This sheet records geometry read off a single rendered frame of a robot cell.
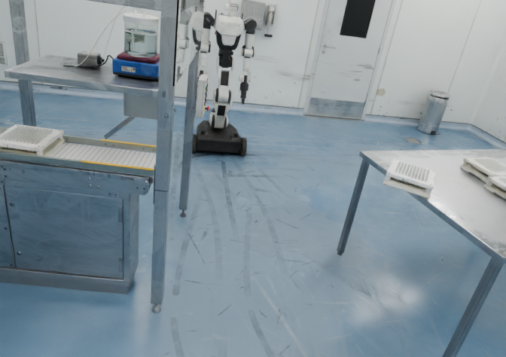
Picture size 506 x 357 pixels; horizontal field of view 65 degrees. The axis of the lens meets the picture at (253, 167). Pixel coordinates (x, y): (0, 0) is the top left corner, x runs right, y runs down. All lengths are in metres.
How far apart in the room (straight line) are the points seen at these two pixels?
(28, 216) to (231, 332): 1.23
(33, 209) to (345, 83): 4.79
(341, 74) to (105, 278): 4.59
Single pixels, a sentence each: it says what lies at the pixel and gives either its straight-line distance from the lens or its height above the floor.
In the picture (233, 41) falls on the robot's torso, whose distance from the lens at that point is 4.06.
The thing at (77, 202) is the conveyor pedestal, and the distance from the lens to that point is 2.19.
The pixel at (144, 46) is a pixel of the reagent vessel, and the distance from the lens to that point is 1.86.
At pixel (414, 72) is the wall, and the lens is 6.56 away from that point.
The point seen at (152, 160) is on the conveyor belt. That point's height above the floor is 0.82.
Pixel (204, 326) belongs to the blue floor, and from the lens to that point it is 2.32.
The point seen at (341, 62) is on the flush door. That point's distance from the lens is 6.02.
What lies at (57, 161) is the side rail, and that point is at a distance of 2.05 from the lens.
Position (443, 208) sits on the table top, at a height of 0.82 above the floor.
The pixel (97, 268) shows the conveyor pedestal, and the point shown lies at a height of 0.18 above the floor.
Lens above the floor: 1.72
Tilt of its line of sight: 25 degrees down
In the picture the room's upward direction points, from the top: 9 degrees clockwise
